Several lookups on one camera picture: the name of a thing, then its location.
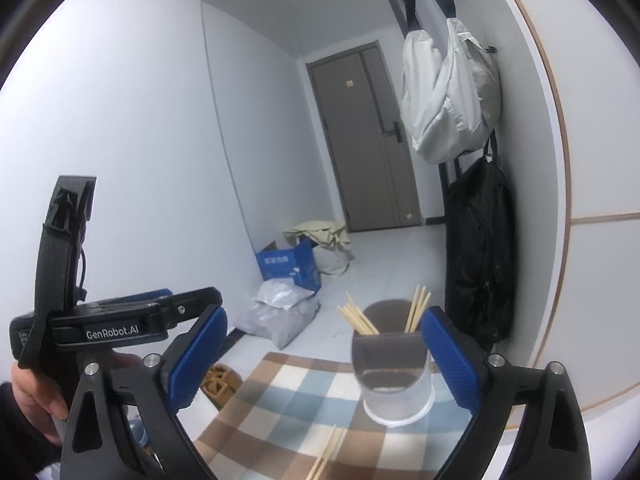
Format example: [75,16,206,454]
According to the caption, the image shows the white hanging jacket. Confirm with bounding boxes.
[399,17,502,165]

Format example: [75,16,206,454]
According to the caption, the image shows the person's left hand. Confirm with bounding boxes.
[11,354,142,445]

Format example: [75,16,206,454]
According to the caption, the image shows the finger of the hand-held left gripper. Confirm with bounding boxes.
[149,287,223,337]
[125,288,175,304]

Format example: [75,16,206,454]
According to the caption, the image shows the mustard drawstring pouch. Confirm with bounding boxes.
[202,364,243,403]

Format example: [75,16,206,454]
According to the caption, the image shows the translucent plastic cup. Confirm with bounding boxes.
[351,300,436,428]

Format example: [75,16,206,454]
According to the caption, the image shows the white plastic mailer bag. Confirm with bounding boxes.
[254,280,312,311]

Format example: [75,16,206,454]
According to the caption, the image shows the person's left forearm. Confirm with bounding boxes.
[0,380,63,480]

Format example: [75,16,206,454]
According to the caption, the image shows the black backpack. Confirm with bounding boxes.
[444,157,516,353]

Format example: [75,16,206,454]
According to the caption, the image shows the bunch of wooden chopsticks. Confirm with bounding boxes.
[338,285,432,336]

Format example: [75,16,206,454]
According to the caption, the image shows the grey-brown door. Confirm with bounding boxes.
[306,41,423,233]

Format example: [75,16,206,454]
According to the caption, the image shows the blue cardboard box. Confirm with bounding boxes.
[255,237,322,293]

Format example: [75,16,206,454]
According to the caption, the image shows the grey plastic bag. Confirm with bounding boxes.
[235,299,321,351]

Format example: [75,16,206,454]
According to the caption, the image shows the wooden chopstick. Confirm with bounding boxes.
[314,426,344,480]
[305,424,338,480]

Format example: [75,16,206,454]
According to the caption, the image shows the checkered tablecloth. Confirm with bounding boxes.
[192,351,481,480]

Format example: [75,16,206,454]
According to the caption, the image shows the beige fabric bag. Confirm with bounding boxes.
[284,219,353,277]

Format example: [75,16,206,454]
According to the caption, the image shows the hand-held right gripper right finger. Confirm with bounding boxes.
[419,307,593,480]

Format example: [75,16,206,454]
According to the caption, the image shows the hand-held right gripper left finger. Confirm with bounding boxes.
[60,305,228,480]

